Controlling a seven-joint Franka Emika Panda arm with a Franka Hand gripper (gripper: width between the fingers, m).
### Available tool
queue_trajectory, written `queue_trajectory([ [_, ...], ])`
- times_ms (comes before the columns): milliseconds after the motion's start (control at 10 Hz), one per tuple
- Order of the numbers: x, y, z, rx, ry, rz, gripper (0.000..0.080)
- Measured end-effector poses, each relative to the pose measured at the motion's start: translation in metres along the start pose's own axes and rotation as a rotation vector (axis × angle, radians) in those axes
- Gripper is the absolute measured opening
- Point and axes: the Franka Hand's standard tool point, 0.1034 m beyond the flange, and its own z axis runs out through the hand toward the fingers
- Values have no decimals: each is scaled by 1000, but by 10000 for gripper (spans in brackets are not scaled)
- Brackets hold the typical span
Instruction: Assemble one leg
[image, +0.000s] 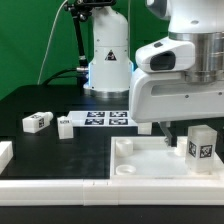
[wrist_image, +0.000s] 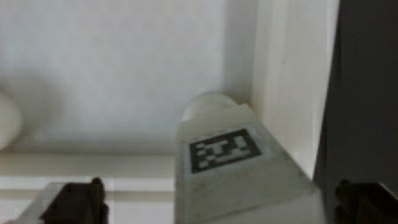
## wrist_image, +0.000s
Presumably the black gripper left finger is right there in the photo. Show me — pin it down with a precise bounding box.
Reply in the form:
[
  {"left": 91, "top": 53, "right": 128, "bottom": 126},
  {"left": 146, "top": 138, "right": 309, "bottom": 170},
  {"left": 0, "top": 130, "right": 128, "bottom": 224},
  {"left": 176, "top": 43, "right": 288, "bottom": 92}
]
[{"left": 28, "top": 178, "right": 108, "bottom": 224}]

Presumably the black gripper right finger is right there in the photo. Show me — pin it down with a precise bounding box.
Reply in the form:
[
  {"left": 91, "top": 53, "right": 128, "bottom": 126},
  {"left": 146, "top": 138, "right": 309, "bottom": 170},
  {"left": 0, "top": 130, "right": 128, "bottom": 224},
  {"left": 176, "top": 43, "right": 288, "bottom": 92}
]
[{"left": 334, "top": 180, "right": 398, "bottom": 224}]

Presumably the white table leg with tag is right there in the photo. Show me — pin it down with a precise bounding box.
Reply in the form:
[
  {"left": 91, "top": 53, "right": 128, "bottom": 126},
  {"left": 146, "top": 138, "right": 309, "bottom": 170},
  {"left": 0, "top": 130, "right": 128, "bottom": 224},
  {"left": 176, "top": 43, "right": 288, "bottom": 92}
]
[{"left": 174, "top": 93, "right": 327, "bottom": 224}]

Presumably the white square tabletop part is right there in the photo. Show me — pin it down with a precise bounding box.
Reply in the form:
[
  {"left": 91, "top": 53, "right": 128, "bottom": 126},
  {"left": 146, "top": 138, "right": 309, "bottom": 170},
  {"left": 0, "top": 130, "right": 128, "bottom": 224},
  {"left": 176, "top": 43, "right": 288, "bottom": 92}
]
[{"left": 0, "top": 0, "right": 339, "bottom": 224}]

